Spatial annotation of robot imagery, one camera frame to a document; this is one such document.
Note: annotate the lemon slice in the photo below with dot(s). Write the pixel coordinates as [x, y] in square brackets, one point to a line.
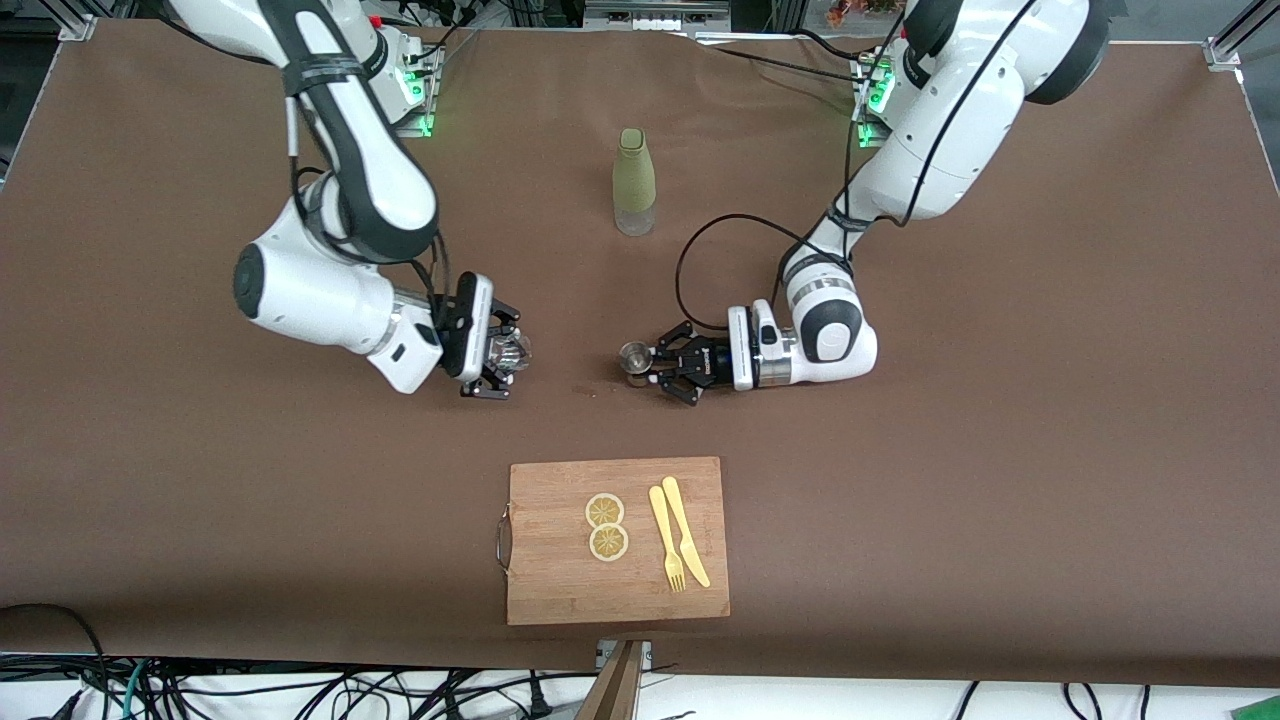
[604, 510]
[608, 543]

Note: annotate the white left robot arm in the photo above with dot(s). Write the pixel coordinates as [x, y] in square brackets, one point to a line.
[950, 130]

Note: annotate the metal double jigger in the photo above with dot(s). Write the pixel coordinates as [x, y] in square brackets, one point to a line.
[634, 360]

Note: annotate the yellow plastic knife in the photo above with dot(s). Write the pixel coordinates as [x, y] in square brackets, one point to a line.
[683, 525]

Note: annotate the wooden post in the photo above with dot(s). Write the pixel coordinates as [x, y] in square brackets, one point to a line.
[615, 690]

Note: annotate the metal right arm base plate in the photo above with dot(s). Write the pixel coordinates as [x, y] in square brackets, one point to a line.
[425, 115]

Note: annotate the grey power strip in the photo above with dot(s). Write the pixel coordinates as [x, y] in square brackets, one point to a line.
[655, 14]

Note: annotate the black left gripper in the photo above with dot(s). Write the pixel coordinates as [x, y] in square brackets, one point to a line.
[708, 365]

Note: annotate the green flat object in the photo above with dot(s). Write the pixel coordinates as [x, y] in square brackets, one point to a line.
[1262, 711]

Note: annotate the aluminium corner bracket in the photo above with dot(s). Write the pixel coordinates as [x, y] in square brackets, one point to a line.
[78, 28]
[1222, 55]

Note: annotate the wooden cutting board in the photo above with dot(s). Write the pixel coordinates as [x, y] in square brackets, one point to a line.
[560, 580]

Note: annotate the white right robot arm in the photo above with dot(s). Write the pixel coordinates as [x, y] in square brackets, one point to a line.
[310, 290]

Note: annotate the green sleeved glass bottle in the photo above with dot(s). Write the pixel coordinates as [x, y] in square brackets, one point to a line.
[634, 180]

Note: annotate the yellow plastic fork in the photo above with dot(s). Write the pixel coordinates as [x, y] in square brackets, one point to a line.
[664, 530]

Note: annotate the small clear glass cup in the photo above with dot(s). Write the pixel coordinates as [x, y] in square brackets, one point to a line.
[512, 355]

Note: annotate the brown table cover sheet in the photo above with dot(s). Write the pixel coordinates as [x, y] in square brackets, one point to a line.
[900, 500]

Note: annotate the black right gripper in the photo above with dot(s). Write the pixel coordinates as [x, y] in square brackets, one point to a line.
[497, 350]

